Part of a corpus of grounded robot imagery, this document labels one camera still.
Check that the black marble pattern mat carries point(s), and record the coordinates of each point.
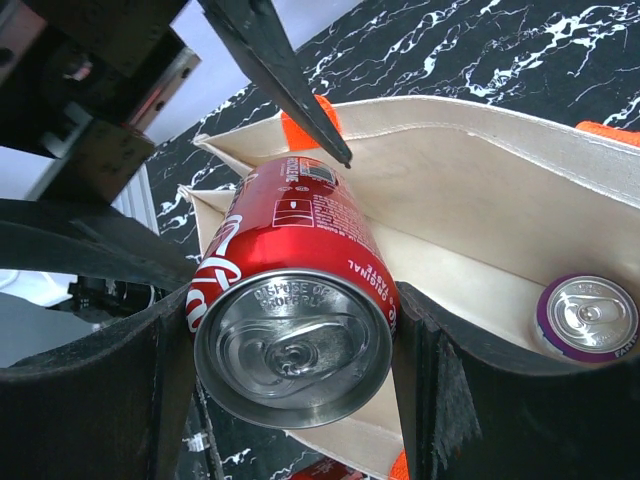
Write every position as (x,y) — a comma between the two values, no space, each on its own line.
(566,61)

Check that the canvas bag with orange handles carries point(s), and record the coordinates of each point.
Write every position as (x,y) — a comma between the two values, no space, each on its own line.
(477,207)

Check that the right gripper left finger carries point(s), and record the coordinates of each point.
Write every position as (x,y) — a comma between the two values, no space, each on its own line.
(111,405)

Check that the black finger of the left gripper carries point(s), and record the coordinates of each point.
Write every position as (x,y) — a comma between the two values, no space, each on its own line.
(255,37)

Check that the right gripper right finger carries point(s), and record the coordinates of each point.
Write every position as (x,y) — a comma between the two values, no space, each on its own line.
(475,406)

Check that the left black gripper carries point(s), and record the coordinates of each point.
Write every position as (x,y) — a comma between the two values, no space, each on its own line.
(80,83)

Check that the red coke can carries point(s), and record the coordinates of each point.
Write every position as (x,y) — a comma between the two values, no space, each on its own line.
(328,469)
(292,308)

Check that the purple Fanta can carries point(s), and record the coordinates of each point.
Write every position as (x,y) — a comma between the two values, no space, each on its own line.
(586,318)

